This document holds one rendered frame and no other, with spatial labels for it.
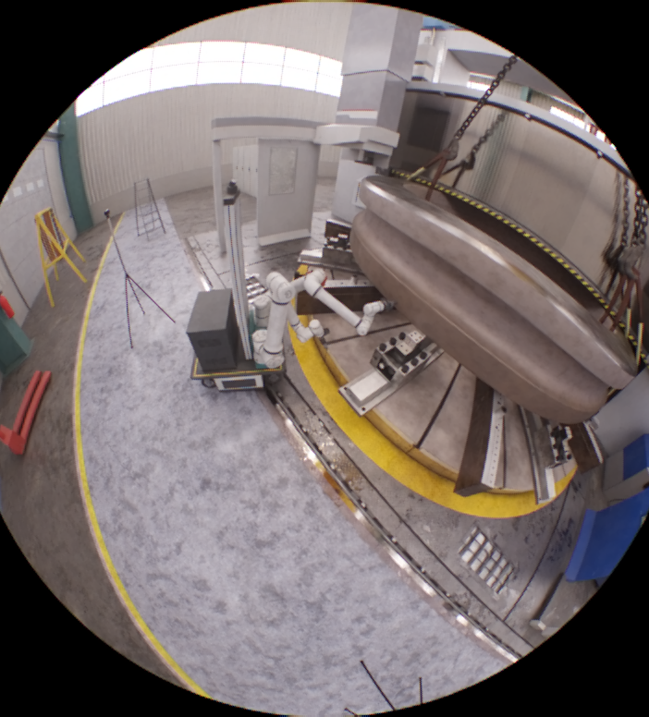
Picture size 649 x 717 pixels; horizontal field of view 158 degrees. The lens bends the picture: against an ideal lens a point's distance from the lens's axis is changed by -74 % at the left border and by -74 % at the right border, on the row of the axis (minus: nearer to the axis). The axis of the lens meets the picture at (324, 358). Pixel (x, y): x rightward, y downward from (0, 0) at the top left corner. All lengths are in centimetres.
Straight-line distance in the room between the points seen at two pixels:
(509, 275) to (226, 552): 288
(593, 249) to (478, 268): 347
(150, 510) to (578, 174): 694
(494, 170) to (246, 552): 620
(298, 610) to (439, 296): 282
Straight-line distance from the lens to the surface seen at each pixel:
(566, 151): 513
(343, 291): 264
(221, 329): 186
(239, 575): 220
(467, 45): 825
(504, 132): 529
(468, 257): 175
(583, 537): 470
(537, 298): 175
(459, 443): 237
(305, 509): 208
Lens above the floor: 208
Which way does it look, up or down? 50 degrees down
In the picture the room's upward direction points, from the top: 11 degrees clockwise
